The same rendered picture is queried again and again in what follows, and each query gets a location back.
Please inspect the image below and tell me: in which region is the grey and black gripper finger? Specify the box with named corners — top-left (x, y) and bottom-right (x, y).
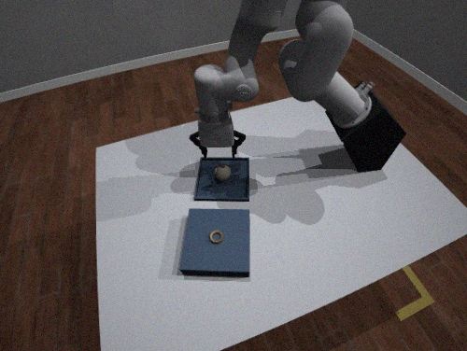
top-left (190, 132), bottom-right (207, 158)
top-left (232, 130), bottom-right (246, 158)

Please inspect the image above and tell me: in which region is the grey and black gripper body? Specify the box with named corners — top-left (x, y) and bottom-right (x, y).
top-left (198, 112), bottom-right (234, 147)

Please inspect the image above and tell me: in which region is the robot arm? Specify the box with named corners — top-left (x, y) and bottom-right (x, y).
top-left (193, 0), bottom-right (375, 129)

